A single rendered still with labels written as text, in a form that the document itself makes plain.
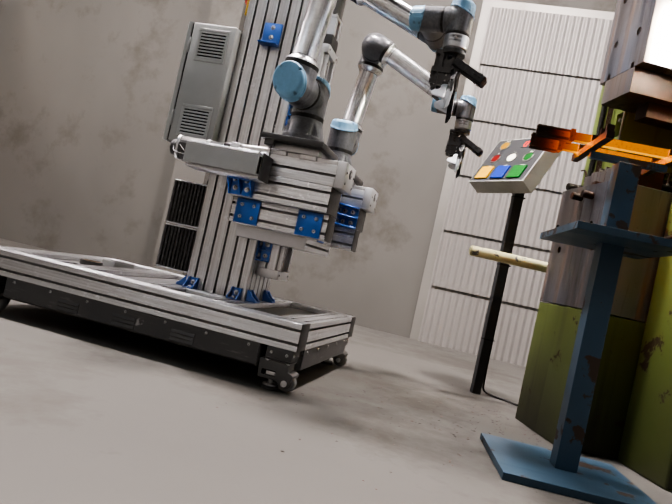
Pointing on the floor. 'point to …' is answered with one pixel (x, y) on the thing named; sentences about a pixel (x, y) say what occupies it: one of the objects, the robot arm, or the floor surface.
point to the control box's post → (495, 297)
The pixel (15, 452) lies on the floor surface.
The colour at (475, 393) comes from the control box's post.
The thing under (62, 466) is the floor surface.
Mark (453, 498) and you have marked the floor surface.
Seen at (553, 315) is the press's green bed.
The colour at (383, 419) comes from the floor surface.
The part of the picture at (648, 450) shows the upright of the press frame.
